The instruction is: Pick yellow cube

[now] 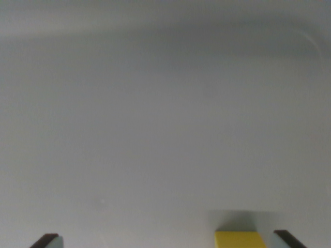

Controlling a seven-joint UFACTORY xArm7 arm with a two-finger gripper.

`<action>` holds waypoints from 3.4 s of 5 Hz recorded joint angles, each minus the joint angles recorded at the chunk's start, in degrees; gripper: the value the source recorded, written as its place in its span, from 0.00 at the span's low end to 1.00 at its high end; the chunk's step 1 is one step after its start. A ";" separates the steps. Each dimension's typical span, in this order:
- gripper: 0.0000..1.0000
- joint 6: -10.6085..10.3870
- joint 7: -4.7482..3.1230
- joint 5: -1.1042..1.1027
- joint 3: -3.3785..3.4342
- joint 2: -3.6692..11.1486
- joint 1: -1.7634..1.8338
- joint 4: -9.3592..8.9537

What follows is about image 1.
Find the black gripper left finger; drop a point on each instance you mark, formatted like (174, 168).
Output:
(49, 241)

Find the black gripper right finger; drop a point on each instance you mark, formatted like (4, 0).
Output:
(283, 240)

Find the yellow cube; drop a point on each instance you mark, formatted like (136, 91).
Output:
(239, 240)

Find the grey plastic bin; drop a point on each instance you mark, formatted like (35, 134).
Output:
(155, 116)

